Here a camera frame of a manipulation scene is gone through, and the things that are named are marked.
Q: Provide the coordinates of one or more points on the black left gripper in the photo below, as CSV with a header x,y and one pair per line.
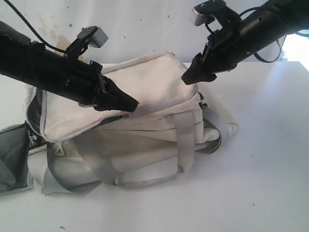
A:
x,y
86,85

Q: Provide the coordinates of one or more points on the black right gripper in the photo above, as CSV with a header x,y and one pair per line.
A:
x,y
226,48

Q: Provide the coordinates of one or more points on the white canvas duffel bag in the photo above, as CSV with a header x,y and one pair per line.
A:
x,y
62,147

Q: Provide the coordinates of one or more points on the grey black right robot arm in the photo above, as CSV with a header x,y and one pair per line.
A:
x,y
273,20

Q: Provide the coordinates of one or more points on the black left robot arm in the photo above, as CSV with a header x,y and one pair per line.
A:
x,y
30,62

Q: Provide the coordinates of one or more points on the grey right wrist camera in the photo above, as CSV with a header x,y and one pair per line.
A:
x,y
211,10

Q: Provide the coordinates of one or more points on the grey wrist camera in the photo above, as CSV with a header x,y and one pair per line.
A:
x,y
92,36
211,10

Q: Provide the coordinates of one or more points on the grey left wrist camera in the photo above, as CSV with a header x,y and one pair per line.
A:
x,y
92,36

